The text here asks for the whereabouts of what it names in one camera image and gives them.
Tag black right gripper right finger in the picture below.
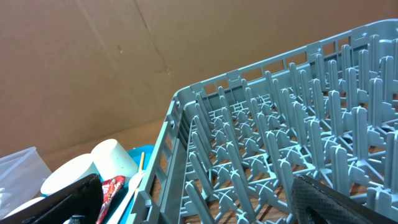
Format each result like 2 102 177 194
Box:
292 175 396 224

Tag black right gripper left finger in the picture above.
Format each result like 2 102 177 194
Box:
1 174 103 224

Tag red snack wrapper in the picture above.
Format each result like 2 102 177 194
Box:
96 175 126 224

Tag pale green bowl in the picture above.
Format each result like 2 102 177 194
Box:
40 154 98 196

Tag grey dishwasher rack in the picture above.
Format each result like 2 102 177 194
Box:
124 19 397 223

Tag white upside-down cup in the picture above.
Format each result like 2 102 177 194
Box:
91 139 139 182

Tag white plastic fork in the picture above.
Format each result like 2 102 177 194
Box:
106 170 144 224

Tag clear plastic bin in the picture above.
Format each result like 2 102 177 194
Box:
1 147 52 218

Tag teal plastic tray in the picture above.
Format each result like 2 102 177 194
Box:
96 145 154 224

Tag wooden chopstick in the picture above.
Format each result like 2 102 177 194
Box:
133 151 146 200

